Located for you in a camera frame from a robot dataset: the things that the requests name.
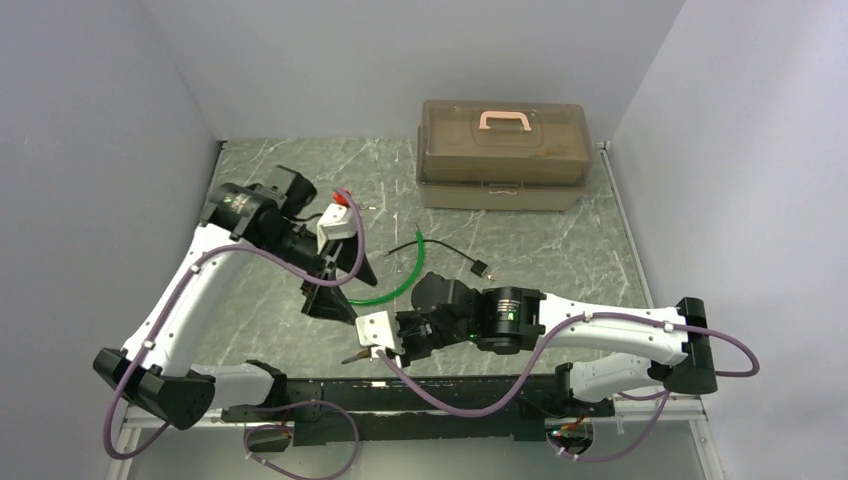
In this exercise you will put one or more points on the brown plastic toolbox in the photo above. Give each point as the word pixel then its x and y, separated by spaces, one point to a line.
pixel 508 156

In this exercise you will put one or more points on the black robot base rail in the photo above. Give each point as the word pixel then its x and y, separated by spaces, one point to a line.
pixel 385 409

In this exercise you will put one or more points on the green cable lock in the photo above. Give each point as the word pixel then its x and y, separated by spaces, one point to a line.
pixel 406 284

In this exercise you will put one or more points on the black cable padlock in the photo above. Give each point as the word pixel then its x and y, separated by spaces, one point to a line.
pixel 478 267

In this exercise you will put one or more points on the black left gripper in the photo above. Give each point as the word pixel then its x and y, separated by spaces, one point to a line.
pixel 328 301

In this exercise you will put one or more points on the brass padlock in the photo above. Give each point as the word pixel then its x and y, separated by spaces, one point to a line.
pixel 361 355

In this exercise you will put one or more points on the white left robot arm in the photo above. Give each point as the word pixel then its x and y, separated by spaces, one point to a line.
pixel 155 368

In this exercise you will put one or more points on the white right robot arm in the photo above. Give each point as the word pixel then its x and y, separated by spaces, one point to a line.
pixel 654 347

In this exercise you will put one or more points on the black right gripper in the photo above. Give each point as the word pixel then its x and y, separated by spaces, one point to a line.
pixel 405 350

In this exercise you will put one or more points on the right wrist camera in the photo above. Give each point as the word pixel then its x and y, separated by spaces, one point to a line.
pixel 379 331

